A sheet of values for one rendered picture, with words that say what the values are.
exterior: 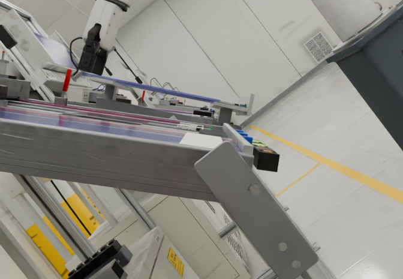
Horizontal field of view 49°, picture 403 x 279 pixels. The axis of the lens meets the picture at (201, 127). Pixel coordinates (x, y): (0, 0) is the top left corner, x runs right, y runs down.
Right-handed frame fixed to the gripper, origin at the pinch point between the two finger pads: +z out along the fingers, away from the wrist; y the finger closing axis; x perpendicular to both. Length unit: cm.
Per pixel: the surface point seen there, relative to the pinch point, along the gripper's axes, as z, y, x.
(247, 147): 3, 47, 34
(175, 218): 53, -96, 30
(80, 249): 50, -22, 6
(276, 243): 12, 53, 40
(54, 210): 40.9, -21.1, -3.7
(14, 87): 10.2, -7.1, -18.7
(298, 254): 12, 53, 42
